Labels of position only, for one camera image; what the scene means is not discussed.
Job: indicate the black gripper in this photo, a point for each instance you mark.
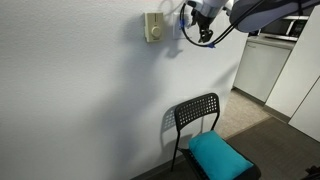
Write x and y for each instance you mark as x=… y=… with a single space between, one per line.
x=202 y=20

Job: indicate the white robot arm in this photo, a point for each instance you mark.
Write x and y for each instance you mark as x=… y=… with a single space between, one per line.
x=266 y=15

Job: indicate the white low kitchen cabinet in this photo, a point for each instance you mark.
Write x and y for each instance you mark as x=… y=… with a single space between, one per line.
x=260 y=66

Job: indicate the black perforated metal chair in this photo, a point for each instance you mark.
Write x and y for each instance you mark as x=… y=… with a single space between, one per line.
x=196 y=108

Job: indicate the silver microwave oven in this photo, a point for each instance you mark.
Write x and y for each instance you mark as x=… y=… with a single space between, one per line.
x=283 y=28

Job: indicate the white tall cabinet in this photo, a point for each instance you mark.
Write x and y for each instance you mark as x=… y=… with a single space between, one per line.
x=300 y=76

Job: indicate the teal cushion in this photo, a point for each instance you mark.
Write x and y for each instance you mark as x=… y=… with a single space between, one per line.
x=218 y=155

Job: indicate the beige dial wall control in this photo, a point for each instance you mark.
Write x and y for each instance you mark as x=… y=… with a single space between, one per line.
x=154 y=28

